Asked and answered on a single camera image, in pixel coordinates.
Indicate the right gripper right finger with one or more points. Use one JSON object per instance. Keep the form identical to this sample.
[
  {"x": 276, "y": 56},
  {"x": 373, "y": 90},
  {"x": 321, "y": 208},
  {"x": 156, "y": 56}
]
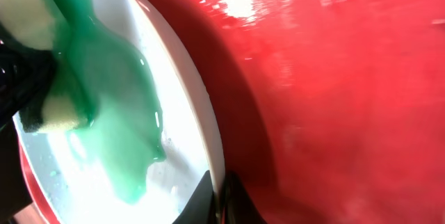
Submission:
[{"x": 238, "y": 207}]

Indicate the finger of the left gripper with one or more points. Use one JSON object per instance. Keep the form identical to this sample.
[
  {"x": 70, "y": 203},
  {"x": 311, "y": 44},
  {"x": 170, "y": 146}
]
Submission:
[{"x": 25, "y": 73}]

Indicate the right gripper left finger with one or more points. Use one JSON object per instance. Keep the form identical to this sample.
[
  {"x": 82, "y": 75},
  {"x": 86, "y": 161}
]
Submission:
[{"x": 200, "y": 209}]

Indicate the green yellow sponge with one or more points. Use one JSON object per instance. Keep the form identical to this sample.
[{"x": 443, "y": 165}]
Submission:
[{"x": 39, "y": 24}]

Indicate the white plate front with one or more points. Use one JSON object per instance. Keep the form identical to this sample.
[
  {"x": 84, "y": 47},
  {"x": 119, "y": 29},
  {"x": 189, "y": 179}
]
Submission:
[{"x": 153, "y": 132}]

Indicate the red plastic tray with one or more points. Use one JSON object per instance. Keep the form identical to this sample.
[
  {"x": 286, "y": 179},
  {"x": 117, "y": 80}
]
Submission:
[{"x": 330, "y": 111}]

